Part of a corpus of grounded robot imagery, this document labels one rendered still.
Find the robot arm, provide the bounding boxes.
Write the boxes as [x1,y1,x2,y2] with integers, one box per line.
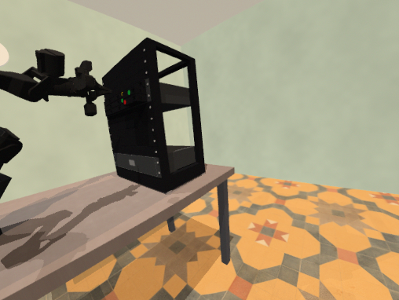
[0,49,95,169]

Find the black server rack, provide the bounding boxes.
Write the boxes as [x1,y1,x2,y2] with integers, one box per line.
[102,38,205,194]

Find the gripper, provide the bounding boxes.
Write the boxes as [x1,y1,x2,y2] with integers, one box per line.
[64,60,112,116]

